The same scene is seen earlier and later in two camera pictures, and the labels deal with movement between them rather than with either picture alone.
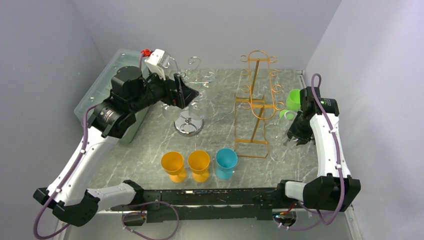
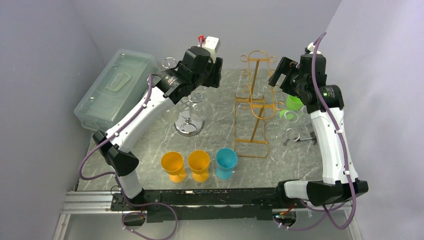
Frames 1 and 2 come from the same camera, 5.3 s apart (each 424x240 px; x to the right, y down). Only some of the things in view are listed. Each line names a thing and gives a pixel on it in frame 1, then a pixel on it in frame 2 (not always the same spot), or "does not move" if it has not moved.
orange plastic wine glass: [172, 163] does not move
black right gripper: [303, 137] to [288, 67]
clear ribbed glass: [198, 108] does not move
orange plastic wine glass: [199, 162] does not move
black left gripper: [180, 98] to [215, 68]
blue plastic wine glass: [226, 159] does not move
